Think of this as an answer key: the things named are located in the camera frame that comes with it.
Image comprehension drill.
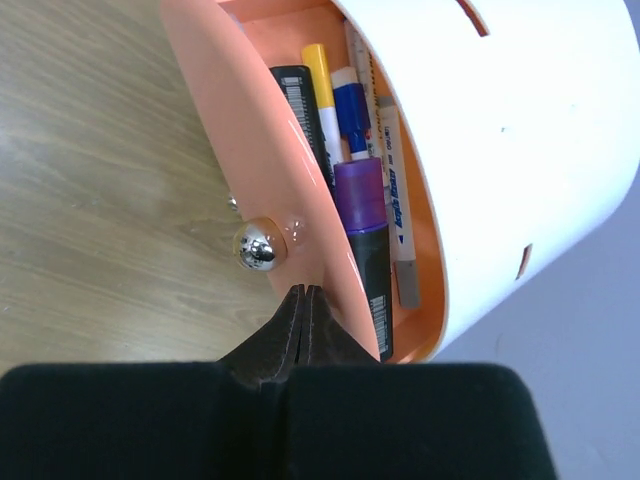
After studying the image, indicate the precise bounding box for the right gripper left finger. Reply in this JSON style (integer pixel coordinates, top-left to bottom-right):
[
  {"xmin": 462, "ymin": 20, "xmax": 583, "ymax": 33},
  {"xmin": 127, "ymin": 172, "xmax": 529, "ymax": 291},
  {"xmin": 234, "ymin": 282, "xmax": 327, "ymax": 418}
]
[{"xmin": 1, "ymin": 285, "xmax": 305, "ymax": 479}]

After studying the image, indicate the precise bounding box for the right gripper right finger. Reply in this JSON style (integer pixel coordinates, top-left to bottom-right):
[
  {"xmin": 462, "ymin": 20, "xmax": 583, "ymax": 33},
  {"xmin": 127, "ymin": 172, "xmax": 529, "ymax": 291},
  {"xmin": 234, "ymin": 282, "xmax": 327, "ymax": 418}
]
[{"xmin": 279, "ymin": 283, "xmax": 559, "ymax": 480}]

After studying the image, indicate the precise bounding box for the orange top drawer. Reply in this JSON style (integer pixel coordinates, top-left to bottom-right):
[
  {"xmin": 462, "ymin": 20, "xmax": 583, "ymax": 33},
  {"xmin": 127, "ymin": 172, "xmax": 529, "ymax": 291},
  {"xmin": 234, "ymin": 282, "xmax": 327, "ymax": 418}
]
[{"xmin": 159, "ymin": 0, "xmax": 451, "ymax": 364}]

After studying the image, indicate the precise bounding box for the purple black highlighter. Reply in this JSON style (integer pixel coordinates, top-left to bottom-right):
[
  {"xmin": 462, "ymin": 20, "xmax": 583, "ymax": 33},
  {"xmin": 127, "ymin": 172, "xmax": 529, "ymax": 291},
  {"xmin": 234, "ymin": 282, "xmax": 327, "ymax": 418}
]
[{"xmin": 334, "ymin": 157, "xmax": 393, "ymax": 361}]

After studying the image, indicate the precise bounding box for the grey silver pen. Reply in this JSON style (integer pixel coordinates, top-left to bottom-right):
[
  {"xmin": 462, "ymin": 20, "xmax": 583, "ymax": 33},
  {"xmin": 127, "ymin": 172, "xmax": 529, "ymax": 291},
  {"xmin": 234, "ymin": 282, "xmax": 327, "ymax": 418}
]
[{"xmin": 344, "ymin": 21, "xmax": 421, "ymax": 309}]

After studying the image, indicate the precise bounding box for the blue capped white marker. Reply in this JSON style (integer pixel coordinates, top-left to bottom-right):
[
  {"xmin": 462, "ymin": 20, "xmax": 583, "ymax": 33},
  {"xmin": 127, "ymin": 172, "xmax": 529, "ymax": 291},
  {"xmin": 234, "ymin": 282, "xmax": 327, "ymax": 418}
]
[{"xmin": 331, "ymin": 67, "xmax": 371, "ymax": 160}]

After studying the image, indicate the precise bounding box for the black blue capped highlighter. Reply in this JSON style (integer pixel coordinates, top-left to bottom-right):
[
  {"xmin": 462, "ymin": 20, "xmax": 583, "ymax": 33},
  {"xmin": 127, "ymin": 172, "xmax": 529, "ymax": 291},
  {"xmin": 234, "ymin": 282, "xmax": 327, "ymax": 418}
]
[{"xmin": 269, "ymin": 65, "xmax": 334, "ymax": 192}]

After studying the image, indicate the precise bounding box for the yellow white pen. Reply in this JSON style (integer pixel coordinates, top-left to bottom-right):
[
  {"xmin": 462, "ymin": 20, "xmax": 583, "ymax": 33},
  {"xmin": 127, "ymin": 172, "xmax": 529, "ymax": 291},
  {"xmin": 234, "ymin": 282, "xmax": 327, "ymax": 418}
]
[{"xmin": 301, "ymin": 43, "xmax": 344, "ymax": 167}]

